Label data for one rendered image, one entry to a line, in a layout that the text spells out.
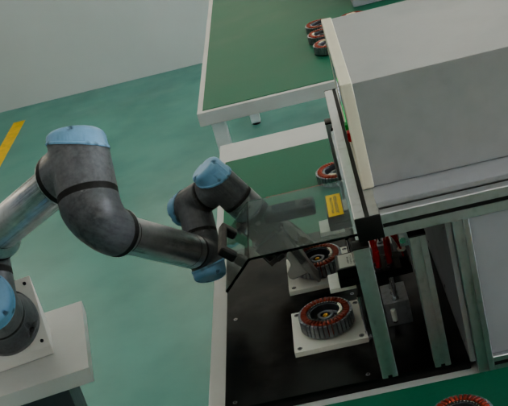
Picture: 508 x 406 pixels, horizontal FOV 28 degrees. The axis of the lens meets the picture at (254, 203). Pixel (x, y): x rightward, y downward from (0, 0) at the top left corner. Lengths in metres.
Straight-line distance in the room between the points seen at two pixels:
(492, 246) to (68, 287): 2.79
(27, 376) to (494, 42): 1.24
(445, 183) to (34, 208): 0.80
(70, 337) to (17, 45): 4.65
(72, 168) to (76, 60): 4.99
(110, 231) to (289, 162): 1.16
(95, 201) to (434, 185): 0.61
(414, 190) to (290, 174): 1.12
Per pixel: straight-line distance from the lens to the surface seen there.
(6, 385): 2.34
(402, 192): 1.80
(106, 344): 3.85
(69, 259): 4.59
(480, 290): 1.84
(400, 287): 2.09
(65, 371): 2.30
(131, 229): 1.92
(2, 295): 2.18
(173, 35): 6.76
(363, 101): 1.78
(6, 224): 2.12
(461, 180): 1.80
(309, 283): 2.26
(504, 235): 1.81
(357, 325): 2.07
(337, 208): 1.91
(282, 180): 2.86
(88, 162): 1.90
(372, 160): 1.82
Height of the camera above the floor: 1.90
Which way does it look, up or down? 25 degrees down
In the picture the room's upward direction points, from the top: 15 degrees counter-clockwise
